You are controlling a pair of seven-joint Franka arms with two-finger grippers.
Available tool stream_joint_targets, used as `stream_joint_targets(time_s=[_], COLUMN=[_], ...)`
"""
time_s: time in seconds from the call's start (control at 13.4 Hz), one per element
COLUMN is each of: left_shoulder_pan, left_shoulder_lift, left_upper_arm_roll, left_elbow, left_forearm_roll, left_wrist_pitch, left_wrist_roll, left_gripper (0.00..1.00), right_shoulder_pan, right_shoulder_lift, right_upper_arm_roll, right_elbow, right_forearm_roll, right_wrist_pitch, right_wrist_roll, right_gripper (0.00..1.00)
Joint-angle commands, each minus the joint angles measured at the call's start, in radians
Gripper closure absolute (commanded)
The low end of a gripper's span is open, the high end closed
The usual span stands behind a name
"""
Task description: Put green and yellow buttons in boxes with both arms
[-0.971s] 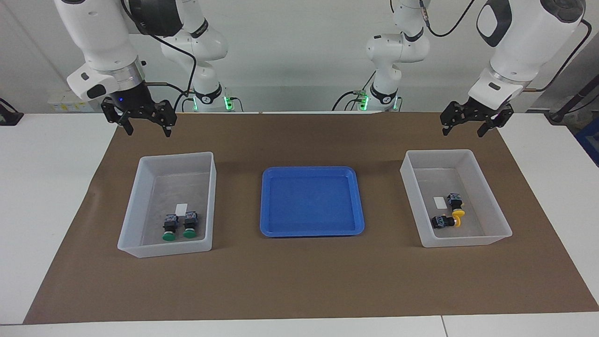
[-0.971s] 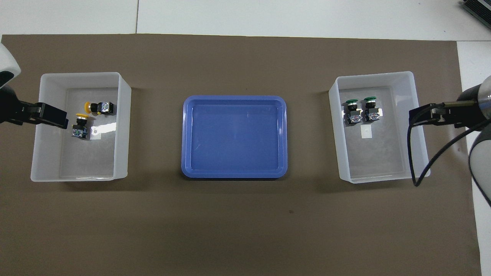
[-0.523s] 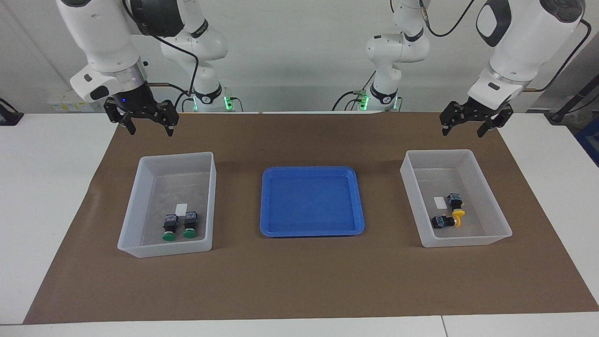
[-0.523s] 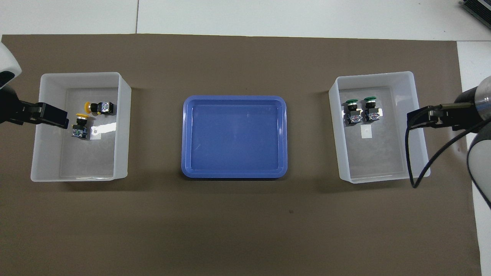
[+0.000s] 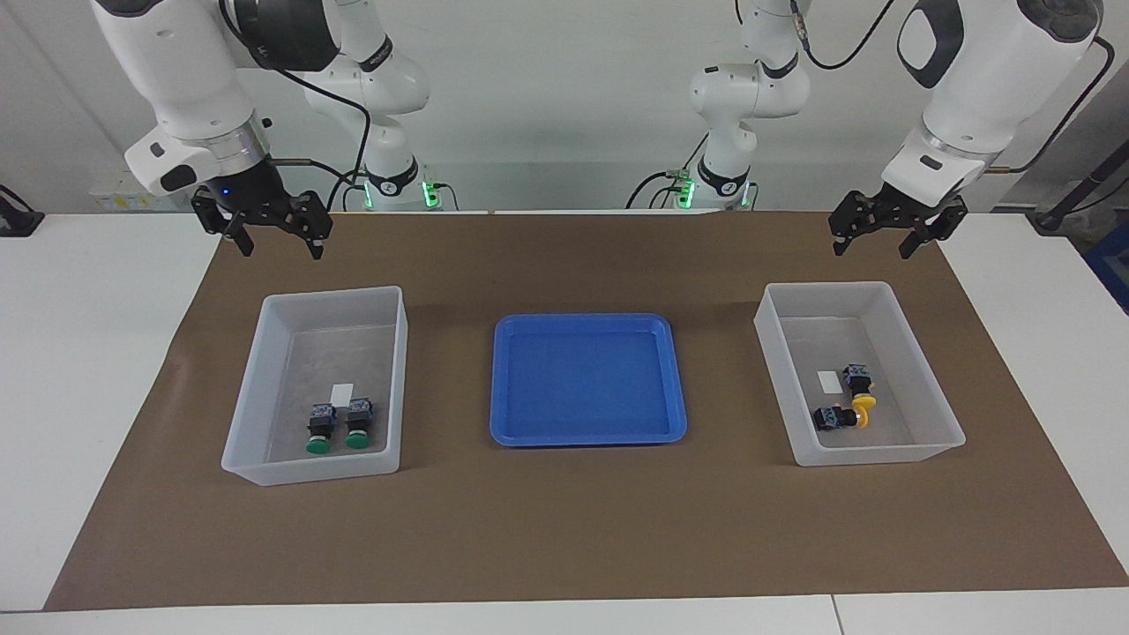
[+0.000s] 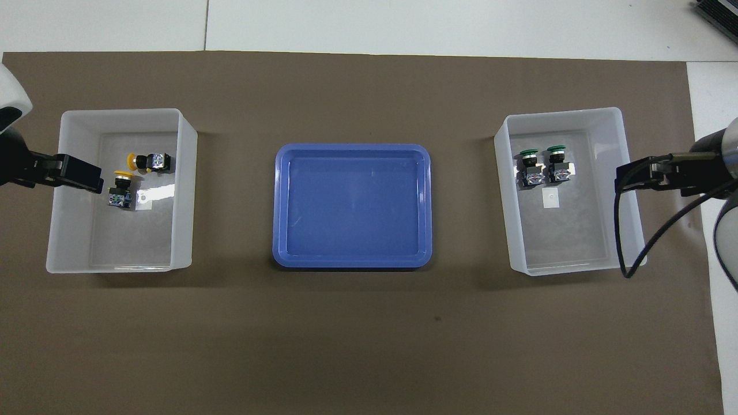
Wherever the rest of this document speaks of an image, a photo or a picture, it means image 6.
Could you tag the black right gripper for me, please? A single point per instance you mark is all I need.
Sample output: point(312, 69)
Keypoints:
point(703, 176)

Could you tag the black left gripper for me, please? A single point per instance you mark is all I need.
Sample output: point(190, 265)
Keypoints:
point(12, 164)

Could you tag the yellow push button switch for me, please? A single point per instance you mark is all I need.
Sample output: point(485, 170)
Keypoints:
point(119, 199)
point(158, 162)

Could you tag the green push button switch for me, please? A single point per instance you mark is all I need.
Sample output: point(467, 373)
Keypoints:
point(530, 174)
point(560, 172)

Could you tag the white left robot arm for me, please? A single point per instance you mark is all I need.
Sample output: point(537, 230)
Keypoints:
point(11, 92)

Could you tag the white paper label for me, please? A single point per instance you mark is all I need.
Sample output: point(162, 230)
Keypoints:
point(144, 199)
point(551, 199)

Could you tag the translucent white plastic box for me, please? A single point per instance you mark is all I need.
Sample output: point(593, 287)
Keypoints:
point(576, 230)
point(132, 242)

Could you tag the dark ribbed device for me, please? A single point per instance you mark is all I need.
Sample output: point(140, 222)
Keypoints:
point(720, 14)

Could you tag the blue plastic tray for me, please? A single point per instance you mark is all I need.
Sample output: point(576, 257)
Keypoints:
point(351, 207)

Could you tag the brown table mat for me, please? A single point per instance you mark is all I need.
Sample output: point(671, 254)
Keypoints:
point(346, 334)

